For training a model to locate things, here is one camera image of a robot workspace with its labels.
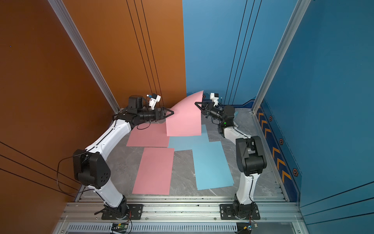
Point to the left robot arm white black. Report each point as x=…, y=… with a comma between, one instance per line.
x=90, y=167

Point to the pink paper small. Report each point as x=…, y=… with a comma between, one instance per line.
x=186, y=120

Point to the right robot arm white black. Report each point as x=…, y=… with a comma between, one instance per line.
x=250, y=158

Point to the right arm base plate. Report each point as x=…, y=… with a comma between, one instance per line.
x=239, y=212

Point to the green circuit board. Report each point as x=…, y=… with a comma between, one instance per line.
x=246, y=228
x=120, y=228

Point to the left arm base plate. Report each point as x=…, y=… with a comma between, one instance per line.
x=132, y=211

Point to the aluminium corner post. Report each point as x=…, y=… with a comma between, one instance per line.
x=287, y=37
x=68, y=24

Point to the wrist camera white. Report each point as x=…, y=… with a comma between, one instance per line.
x=214, y=97
x=153, y=100

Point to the aluminium rail frame front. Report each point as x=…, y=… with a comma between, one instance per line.
x=180, y=215

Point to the left aluminium corner post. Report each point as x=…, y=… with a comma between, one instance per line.
x=68, y=24

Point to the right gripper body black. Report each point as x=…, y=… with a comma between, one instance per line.
x=212, y=111

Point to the right green circuit board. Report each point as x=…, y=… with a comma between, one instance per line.
x=246, y=228

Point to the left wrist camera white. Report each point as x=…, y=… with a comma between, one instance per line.
x=153, y=100

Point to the pink paper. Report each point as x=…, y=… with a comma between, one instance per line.
x=153, y=136
x=154, y=173

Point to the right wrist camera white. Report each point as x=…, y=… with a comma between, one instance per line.
x=214, y=97

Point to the light blue paper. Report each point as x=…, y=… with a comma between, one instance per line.
x=211, y=166
x=182, y=143

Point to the left green circuit board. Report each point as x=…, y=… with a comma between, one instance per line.
x=120, y=228

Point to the right aluminium corner post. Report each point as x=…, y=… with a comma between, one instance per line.
x=287, y=37

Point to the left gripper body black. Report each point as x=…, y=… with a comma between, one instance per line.
x=149, y=115

